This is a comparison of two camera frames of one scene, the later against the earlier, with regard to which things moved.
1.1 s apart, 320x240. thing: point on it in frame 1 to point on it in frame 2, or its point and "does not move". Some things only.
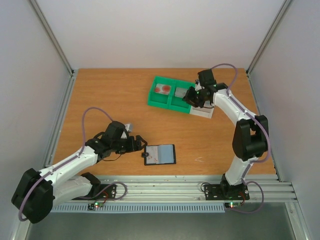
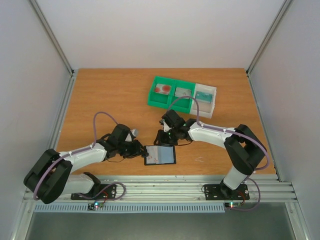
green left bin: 158,99 does not move
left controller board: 91,206 does not move
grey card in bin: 180,92 does not move
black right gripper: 195,96 to 163,137
